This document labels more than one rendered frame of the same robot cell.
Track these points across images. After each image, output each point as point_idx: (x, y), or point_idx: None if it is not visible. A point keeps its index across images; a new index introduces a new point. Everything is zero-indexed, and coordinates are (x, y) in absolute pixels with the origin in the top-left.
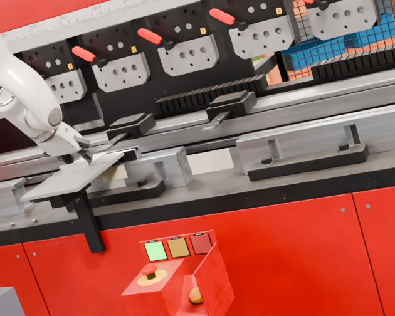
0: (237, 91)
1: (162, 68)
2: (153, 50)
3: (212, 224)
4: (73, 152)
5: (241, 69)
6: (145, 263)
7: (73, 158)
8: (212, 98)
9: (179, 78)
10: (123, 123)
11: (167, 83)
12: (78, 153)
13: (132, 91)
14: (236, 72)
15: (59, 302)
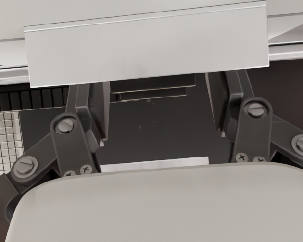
0: None
1: (143, 131)
2: (149, 157)
3: None
4: (89, 180)
5: (33, 114)
6: None
7: (208, 75)
8: (37, 95)
9: (121, 115)
10: (149, 96)
11: (141, 110)
12: (82, 145)
13: (196, 106)
14: (40, 112)
15: None
